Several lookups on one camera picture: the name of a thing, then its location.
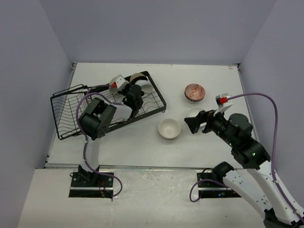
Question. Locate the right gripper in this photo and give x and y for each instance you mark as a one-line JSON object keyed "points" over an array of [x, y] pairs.
{"points": [[194, 123]]}

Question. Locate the light blue bowl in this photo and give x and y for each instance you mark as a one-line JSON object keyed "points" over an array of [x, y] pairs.
{"points": [[193, 113], [145, 85]]}

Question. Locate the tan and black bowl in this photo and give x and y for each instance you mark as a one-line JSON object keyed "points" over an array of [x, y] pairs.
{"points": [[137, 76]]}

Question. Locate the blue zigzag patterned bowl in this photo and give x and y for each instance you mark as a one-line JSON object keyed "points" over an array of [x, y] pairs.
{"points": [[194, 92]]}

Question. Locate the beige bowl with flower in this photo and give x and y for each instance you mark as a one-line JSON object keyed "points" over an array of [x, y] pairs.
{"points": [[169, 129]]}

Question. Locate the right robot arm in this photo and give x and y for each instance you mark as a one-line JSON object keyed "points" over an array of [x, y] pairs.
{"points": [[274, 204]]}

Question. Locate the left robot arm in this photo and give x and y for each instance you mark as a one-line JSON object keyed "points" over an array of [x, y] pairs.
{"points": [[94, 114]]}

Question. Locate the black wire dish rack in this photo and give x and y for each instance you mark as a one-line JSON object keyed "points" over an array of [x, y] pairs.
{"points": [[64, 105]]}

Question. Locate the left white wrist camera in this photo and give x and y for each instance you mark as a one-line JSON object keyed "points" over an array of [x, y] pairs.
{"points": [[119, 82]]}

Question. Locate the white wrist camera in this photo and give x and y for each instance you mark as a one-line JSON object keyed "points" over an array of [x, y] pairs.
{"points": [[119, 82], [223, 103]]}

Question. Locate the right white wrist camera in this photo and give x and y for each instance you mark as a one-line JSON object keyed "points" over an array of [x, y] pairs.
{"points": [[223, 103]]}

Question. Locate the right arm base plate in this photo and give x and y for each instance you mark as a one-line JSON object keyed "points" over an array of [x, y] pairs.
{"points": [[210, 190]]}

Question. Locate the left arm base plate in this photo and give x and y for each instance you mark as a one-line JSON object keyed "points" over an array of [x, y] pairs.
{"points": [[99, 186]]}

